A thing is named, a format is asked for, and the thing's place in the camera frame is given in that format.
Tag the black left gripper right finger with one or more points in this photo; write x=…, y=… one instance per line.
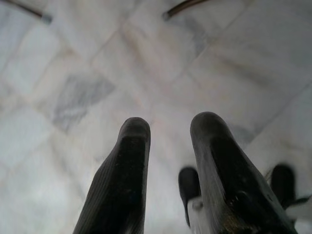
x=219, y=170

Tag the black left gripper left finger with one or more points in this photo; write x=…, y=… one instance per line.
x=122, y=185

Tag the black left robot foot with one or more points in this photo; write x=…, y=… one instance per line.
x=189, y=182

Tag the black robot foot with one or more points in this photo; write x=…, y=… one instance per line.
x=282, y=180
x=189, y=182

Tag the white left robot leg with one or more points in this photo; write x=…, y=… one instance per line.
x=196, y=219

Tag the white robot leg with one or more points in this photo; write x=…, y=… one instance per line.
x=196, y=219
x=300, y=210

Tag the black right robot foot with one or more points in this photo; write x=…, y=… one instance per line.
x=282, y=180

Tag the white right robot leg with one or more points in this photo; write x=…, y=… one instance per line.
x=300, y=210

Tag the dark chair leg grey tip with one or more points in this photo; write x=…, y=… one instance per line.
x=180, y=6
x=40, y=15

